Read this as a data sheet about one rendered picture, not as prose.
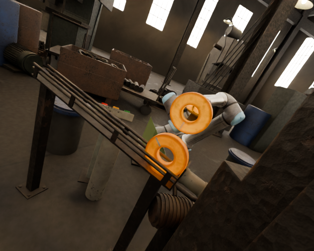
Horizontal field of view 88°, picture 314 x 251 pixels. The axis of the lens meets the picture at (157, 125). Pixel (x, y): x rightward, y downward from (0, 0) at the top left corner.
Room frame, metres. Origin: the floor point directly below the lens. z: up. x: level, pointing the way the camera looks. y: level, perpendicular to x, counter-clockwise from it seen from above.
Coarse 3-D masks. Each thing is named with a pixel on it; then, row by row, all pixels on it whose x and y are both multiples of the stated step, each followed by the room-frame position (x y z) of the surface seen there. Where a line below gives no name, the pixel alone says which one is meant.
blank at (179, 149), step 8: (160, 136) 0.51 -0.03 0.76; (168, 136) 0.51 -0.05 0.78; (176, 136) 0.52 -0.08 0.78; (152, 144) 0.52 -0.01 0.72; (160, 144) 0.51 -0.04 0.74; (168, 144) 0.50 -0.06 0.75; (176, 144) 0.50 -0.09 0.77; (184, 144) 0.51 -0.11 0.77; (152, 152) 0.51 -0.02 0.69; (176, 152) 0.49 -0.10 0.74; (184, 152) 0.49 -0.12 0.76; (152, 160) 0.51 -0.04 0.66; (160, 160) 0.52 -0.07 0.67; (176, 160) 0.49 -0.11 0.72; (184, 160) 0.48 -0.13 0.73; (152, 168) 0.51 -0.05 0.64; (160, 168) 0.50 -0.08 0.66; (168, 168) 0.49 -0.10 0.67; (176, 168) 0.48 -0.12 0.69; (184, 168) 0.48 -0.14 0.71
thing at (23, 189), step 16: (48, 96) 0.69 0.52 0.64; (48, 112) 0.71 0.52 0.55; (48, 128) 0.72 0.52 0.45; (32, 144) 0.69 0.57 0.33; (32, 160) 0.69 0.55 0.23; (32, 176) 0.68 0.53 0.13; (32, 192) 0.68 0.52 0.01; (144, 192) 0.50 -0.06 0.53; (144, 208) 0.49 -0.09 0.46; (128, 224) 0.50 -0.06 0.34; (128, 240) 0.49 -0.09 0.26
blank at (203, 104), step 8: (184, 96) 0.61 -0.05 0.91; (192, 96) 0.60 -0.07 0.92; (200, 96) 0.59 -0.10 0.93; (176, 104) 0.61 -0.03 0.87; (184, 104) 0.60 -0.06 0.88; (192, 104) 0.60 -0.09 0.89; (200, 104) 0.59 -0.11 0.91; (208, 104) 0.58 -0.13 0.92; (176, 112) 0.61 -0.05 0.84; (200, 112) 0.59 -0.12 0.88; (208, 112) 0.58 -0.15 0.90; (176, 120) 0.61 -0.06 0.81; (184, 120) 0.60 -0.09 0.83; (200, 120) 0.58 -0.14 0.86; (208, 120) 0.57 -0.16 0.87; (184, 128) 0.59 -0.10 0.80; (192, 128) 0.59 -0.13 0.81; (200, 128) 0.58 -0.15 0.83
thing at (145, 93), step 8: (128, 80) 3.10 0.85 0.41; (168, 80) 2.85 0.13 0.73; (128, 88) 2.85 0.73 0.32; (136, 88) 2.93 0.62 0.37; (144, 88) 3.11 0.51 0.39; (160, 88) 3.40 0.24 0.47; (144, 96) 2.79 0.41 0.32; (152, 96) 3.06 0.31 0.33; (144, 104) 3.37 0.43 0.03; (152, 104) 3.39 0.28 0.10; (144, 112) 2.81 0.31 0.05
